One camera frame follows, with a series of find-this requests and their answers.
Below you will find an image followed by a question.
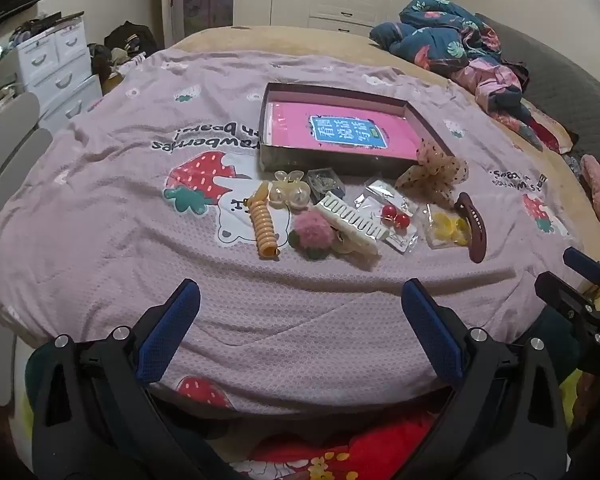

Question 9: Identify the dark bag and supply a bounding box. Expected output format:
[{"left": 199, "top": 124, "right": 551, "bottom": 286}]
[{"left": 104, "top": 21, "right": 156, "bottom": 56}]

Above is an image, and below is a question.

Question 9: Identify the beige polka dot bow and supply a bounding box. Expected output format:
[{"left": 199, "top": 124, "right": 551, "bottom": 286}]
[{"left": 394, "top": 139, "right": 468, "bottom": 208}]

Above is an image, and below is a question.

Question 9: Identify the pink booklet with blue label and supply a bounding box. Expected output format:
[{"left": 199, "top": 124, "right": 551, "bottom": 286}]
[{"left": 267, "top": 101, "right": 421, "bottom": 153}]

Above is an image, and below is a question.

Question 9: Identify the white door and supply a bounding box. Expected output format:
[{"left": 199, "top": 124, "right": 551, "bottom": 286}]
[{"left": 160, "top": 0, "right": 181, "bottom": 48}]

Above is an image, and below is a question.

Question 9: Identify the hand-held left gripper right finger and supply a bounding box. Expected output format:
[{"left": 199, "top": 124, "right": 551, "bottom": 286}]
[{"left": 401, "top": 278, "right": 568, "bottom": 480}]

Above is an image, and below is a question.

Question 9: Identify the white claw hair clip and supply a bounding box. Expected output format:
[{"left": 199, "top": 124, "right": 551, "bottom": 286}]
[{"left": 314, "top": 191, "right": 391, "bottom": 271}]

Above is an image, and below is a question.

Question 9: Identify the orange spiral hair tie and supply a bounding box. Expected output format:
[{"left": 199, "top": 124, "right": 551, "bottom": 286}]
[{"left": 244, "top": 181, "right": 283, "bottom": 261}]

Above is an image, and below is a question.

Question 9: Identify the shallow grey cardboard box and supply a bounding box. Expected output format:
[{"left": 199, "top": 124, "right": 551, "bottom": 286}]
[{"left": 259, "top": 82, "right": 456, "bottom": 178}]

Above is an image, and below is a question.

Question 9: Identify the red patterned pillow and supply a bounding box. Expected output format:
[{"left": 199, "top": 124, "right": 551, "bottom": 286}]
[{"left": 522, "top": 105, "right": 578, "bottom": 153}]

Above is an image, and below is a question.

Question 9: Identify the pearl bunny hair clip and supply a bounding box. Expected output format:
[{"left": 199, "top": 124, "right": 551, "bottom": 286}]
[{"left": 269, "top": 170, "right": 312, "bottom": 209}]

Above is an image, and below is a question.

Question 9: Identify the pink garment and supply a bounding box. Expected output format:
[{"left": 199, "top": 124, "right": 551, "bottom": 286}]
[{"left": 450, "top": 57, "right": 543, "bottom": 151}]

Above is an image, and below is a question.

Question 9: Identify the red cherry earring packet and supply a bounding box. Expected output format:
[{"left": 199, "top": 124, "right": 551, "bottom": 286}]
[{"left": 375, "top": 197, "right": 418, "bottom": 256}]

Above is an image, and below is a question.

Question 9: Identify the pile of clothes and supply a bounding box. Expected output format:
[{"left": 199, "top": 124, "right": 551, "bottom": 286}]
[{"left": 90, "top": 42, "right": 146, "bottom": 96}]

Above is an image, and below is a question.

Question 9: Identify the dark red hair clip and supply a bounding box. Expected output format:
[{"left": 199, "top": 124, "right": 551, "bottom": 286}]
[{"left": 454, "top": 192, "right": 487, "bottom": 264}]

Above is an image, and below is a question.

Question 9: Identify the small clear jewelry box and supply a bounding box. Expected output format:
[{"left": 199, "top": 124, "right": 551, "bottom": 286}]
[{"left": 307, "top": 167, "right": 346, "bottom": 201}]

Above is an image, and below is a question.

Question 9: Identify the teal floral duvet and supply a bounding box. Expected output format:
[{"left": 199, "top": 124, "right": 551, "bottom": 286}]
[{"left": 369, "top": 0, "right": 503, "bottom": 78}]

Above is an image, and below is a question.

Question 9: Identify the purple strawberry print blanket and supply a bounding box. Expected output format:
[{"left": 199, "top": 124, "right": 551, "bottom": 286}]
[{"left": 0, "top": 52, "right": 596, "bottom": 416}]

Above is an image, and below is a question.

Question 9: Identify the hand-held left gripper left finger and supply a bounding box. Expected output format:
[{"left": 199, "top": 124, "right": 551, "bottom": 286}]
[{"left": 30, "top": 278, "right": 246, "bottom": 480}]

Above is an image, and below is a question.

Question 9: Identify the yellow hair tie packet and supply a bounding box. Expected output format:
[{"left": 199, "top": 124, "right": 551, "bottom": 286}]
[{"left": 420, "top": 205, "right": 473, "bottom": 250}]

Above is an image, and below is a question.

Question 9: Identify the pink fuzzy strawberry hair clip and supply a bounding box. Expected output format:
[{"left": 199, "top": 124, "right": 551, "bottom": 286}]
[{"left": 287, "top": 210, "right": 337, "bottom": 261}]

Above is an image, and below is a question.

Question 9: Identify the red printed blanket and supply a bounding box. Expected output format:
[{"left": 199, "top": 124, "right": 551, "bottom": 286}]
[{"left": 245, "top": 410, "right": 436, "bottom": 480}]

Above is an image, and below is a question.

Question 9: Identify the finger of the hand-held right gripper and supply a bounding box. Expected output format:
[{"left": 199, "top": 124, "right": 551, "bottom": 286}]
[
  {"left": 565, "top": 246, "right": 600, "bottom": 291},
  {"left": 535, "top": 271, "right": 600, "bottom": 318}
]

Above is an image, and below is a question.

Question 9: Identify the dark striped garment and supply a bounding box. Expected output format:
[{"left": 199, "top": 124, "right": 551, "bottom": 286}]
[{"left": 502, "top": 60, "right": 531, "bottom": 93}]

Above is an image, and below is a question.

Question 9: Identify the white drawer cabinet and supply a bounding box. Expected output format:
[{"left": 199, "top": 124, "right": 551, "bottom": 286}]
[{"left": 12, "top": 12, "right": 103, "bottom": 133}]

